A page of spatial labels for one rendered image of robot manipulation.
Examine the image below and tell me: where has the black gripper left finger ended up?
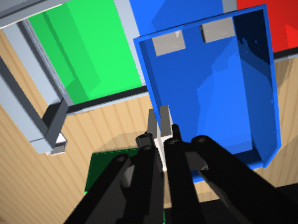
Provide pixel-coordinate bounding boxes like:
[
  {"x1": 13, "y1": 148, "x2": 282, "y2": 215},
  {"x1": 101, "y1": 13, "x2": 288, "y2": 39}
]
[{"x1": 63, "y1": 108, "x2": 167, "y2": 224}]

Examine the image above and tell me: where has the blue bin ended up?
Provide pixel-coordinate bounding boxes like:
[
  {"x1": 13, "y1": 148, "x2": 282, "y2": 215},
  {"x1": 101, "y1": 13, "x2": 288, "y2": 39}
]
[{"x1": 133, "y1": 4, "x2": 281, "y2": 169}]

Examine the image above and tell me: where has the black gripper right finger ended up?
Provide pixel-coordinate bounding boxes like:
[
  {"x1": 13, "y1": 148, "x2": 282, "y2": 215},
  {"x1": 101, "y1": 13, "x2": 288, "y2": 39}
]
[{"x1": 160, "y1": 105, "x2": 298, "y2": 224}]

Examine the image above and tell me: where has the dark grey metal shelf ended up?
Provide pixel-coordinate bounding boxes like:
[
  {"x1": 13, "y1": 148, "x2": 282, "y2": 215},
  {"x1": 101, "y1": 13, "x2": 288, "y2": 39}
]
[{"x1": 0, "y1": 0, "x2": 298, "y2": 156}]

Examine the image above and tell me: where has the green bin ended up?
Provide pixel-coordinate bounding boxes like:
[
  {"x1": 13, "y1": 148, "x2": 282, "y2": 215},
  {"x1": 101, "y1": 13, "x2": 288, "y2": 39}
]
[{"x1": 84, "y1": 147, "x2": 138, "y2": 194}]

